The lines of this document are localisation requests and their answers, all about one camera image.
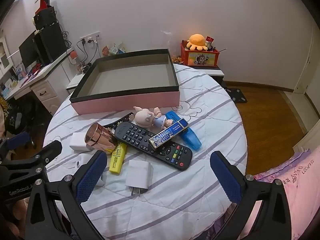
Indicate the pink printed blanket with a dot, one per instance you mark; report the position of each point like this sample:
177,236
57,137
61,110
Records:
300,192

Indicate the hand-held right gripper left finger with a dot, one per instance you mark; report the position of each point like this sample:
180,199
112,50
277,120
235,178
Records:
90,177

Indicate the grey tray box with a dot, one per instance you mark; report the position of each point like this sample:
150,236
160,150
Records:
125,102

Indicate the red paper item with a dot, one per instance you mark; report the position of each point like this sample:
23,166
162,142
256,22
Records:
43,2

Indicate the red cap water bottle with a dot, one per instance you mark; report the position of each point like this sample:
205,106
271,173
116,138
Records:
73,56

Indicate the white cabinet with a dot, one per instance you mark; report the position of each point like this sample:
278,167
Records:
307,140

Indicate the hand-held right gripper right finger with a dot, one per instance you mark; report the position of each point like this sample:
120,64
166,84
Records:
225,180

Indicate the orange snack bag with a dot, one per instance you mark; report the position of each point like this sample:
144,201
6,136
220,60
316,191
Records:
107,50

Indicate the white desk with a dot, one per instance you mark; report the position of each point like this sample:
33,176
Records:
47,72

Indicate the round rose-gold mirror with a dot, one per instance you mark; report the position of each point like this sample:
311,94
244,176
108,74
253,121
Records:
100,137

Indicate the black computer tower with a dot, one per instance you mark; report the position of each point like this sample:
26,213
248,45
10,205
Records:
50,42

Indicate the white door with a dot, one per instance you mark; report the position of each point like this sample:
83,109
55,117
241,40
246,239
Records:
308,62

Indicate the yellow highlighter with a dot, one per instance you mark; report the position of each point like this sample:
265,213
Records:
116,160

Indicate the black computer monitor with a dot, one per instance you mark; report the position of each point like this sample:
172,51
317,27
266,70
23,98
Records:
26,50

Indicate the black bathroom scale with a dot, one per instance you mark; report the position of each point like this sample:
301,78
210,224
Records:
237,95

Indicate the green and white snack bag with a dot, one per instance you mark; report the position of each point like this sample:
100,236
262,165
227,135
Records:
114,48

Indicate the red snack packet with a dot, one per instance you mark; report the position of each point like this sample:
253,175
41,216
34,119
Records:
209,39

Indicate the blue patterned harmonica box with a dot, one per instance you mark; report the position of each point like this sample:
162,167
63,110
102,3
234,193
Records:
167,135

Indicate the pig doll figurine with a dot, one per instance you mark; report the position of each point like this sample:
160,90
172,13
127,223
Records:
143,118

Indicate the white cube charger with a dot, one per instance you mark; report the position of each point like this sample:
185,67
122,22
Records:
77,142

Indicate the black hairbrush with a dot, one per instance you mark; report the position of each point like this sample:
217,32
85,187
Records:
117,122

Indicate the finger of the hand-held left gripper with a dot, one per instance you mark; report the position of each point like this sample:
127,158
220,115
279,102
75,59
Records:
17,137
47,152

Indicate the black remote control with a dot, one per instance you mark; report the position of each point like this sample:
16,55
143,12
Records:
132,135

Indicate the black top low cabinet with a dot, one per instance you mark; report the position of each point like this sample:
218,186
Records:
212,73

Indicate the orange octopus plush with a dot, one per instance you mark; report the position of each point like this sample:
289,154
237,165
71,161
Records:
196,41

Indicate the white wall socket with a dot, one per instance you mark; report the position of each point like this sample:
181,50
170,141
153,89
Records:
91,37

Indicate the red storage crate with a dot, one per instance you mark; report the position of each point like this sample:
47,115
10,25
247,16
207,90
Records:
202,58

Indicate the black box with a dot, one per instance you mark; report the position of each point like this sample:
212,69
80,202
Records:
45,17

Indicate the white plug charger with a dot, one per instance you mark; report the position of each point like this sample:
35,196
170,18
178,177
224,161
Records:
138,175

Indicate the blue and white snack bag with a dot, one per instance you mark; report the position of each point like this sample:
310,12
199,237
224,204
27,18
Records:
122,48

